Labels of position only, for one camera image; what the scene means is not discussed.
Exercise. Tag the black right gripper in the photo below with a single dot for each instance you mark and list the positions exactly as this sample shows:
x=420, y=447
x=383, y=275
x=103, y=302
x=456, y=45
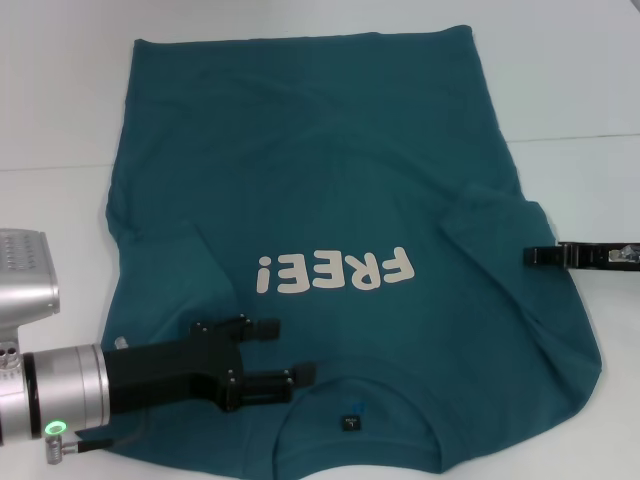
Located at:
x=590, y=257

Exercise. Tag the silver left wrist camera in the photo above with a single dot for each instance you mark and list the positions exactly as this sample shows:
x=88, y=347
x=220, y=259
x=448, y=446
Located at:
x=25, y=290

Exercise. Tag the teal FREE print t-shirt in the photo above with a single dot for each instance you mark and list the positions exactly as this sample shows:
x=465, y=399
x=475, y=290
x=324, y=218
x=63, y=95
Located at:
x=300, y=175

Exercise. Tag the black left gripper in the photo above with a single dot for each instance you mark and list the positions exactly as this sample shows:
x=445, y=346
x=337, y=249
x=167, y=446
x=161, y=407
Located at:
x=165, y=370

